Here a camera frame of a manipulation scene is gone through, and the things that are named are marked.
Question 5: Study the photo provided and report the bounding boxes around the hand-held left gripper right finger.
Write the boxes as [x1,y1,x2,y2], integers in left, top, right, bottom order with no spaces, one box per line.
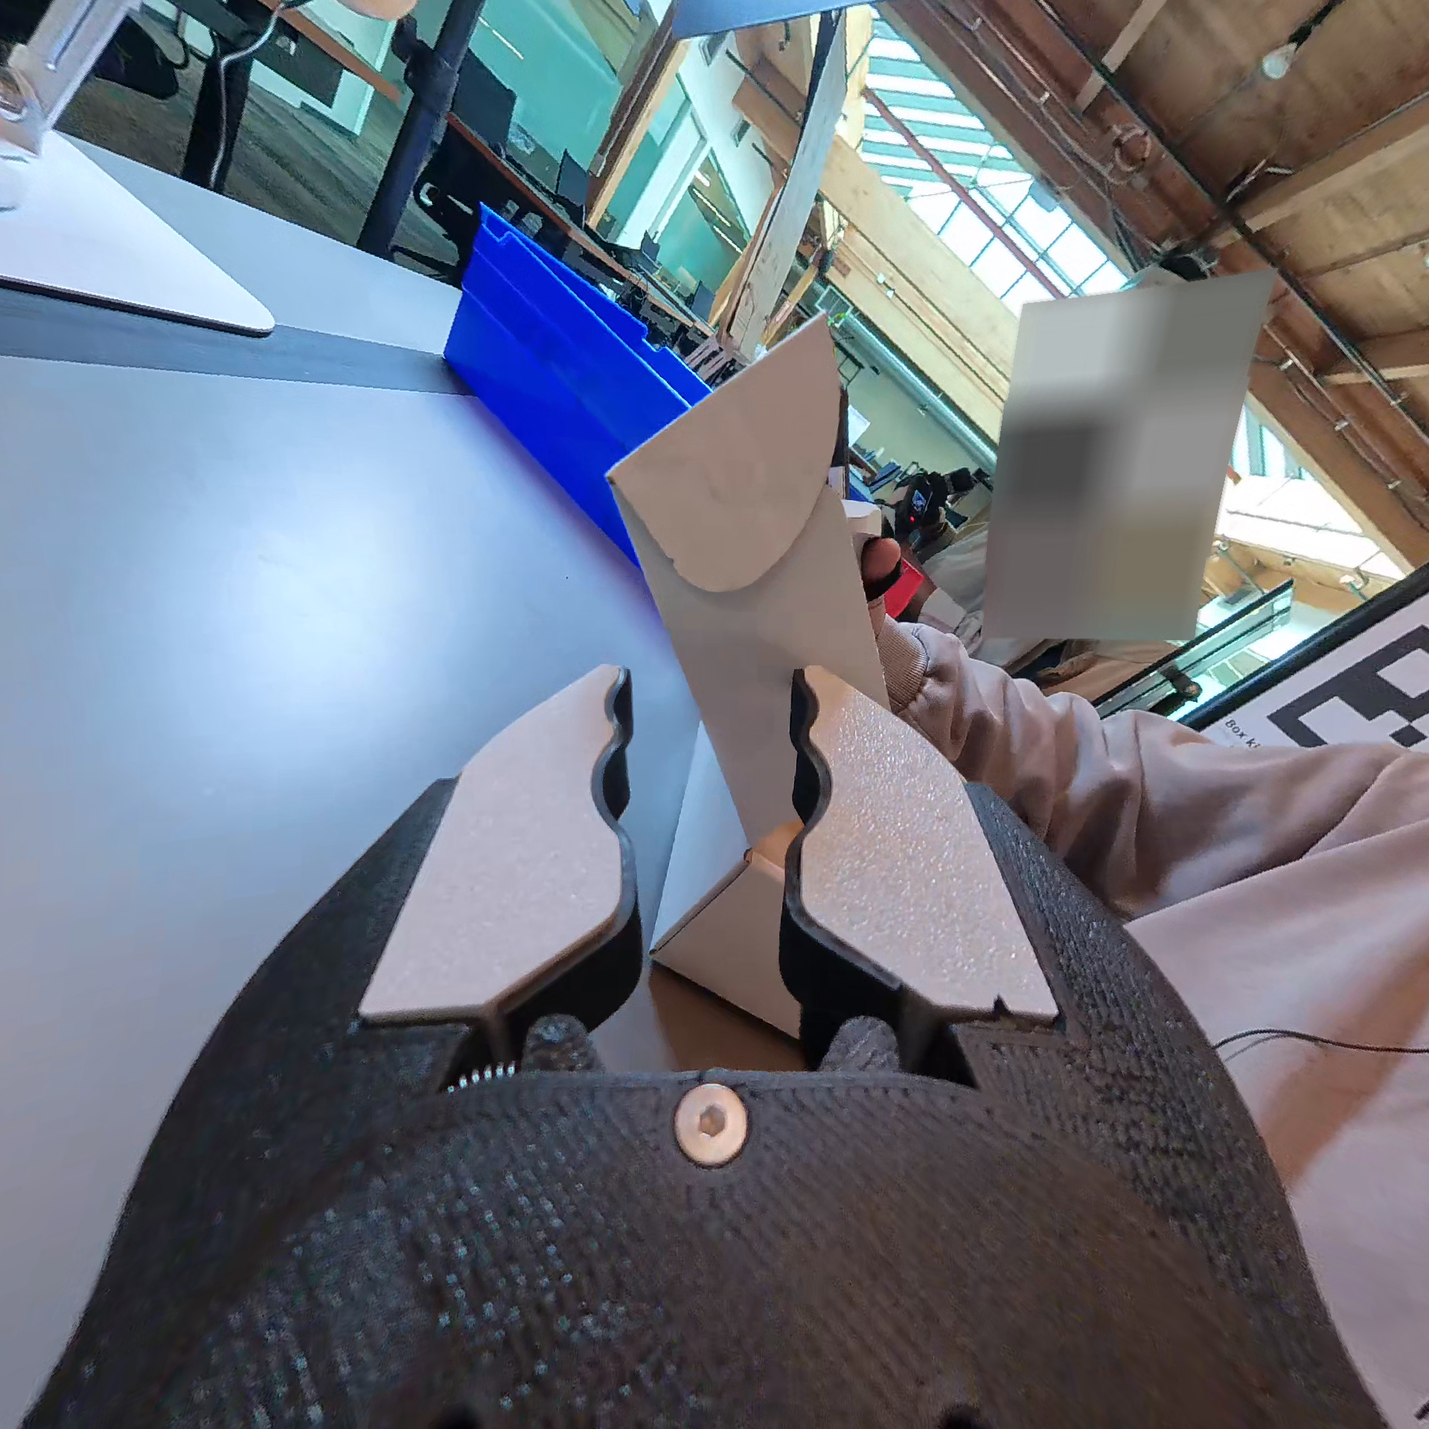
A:
[782,662,1062,1065]

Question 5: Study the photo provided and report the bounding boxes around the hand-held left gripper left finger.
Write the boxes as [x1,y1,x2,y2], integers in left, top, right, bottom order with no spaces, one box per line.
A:
[358,662,645,1055]

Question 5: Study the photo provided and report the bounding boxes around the white cardboard box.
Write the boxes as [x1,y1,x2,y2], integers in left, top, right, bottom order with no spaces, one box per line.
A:
[607,316,896,1038]

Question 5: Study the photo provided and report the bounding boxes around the person's right forearm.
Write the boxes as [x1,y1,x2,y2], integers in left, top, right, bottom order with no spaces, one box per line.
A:
[877,619,1230,896]

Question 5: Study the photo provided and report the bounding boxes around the glass railing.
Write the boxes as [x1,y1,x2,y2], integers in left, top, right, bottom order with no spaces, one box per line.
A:
[1093,578,1296,716]

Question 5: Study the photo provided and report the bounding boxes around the person's beige sweatshirt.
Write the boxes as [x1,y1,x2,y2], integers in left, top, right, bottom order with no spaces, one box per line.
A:
[1116,714,1429,1429]

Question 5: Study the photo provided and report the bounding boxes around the printed marker board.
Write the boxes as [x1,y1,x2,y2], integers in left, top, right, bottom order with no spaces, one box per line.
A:
[1183,592,1429,760]

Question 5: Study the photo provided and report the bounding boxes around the blue plastic bin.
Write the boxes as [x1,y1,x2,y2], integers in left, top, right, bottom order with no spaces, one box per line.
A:
[444,203,717,565]

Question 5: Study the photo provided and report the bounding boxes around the white flat board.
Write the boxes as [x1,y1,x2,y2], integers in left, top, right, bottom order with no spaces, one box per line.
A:
[0,0,276,339]

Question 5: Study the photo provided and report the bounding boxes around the black metal pole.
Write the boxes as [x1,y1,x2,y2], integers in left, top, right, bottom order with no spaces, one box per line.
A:
[358,0,486,260]

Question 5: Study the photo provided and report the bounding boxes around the wooden beam post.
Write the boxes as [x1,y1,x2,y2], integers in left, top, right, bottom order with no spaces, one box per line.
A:
[725,10,854,351]

